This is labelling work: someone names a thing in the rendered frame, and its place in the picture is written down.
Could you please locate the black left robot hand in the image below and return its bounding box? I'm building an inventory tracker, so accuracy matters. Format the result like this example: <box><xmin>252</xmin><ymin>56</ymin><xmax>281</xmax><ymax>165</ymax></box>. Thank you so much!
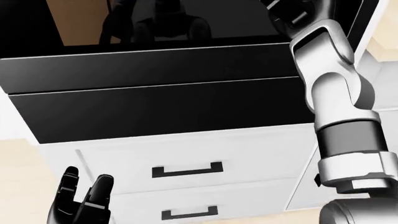
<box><xmin>46</xmin><ymin>166</ymin><xmax>115</xmax><ymax>224</ymax></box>

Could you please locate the black glass oven door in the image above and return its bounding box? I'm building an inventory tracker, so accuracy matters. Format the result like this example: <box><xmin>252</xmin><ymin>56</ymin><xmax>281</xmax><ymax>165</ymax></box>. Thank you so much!
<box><xmin>0</xmin><ymin>0</ymin><xmax>305</xmax><ymax>95</ymax></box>

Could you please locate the black oven lower panel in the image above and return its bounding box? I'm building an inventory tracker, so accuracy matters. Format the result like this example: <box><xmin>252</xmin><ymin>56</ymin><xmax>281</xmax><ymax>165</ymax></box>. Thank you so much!
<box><xmin>8</xmin><ymin>76</ymin><xmax>318</xmax><ymax>144</ymax></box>

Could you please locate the white cabinet body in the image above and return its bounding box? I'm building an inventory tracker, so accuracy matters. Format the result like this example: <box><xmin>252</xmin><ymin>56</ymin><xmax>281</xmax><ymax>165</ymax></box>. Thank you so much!
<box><xmin>36</xmin><ymin>123</ymin><xmax>322</xmax><ymax>224</ymax></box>

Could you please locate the white oven side frame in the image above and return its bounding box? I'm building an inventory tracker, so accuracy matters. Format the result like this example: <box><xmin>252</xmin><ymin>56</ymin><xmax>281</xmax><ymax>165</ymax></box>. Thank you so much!
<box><xmin>347</xmin><ymin>0</ymin><xmax>388</xmax><ymax>67</ymax></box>

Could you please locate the black drawer handle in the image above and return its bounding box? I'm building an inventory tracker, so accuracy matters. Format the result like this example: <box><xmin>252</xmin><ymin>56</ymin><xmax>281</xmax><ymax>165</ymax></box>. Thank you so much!
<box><xmin>151</xmin><ymin>161</ymin><xmax>224</xmax><ymax>179</ymax></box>
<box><xmin>160</xmin><ymin>205</ymin><xmax>219</xmax><ymax>222</ymax></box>

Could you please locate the white drawer front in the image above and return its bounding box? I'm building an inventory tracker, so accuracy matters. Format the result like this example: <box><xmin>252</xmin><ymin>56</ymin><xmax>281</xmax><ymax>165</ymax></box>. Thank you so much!
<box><xmin>109</xmin><ymin>177</ymin><xmax>300</xmax><ymax>224</ymax></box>
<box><xmin>74</xmin><ymin>136</ymin><xmax>313</xmax><ymax>195</ymax></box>

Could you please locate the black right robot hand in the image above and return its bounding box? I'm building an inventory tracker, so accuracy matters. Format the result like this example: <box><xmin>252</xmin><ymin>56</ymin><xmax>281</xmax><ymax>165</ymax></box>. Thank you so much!
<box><xmin>267</xmin><ymin>0</ymin><xmax>331</xmax><ymax>39</ymax></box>

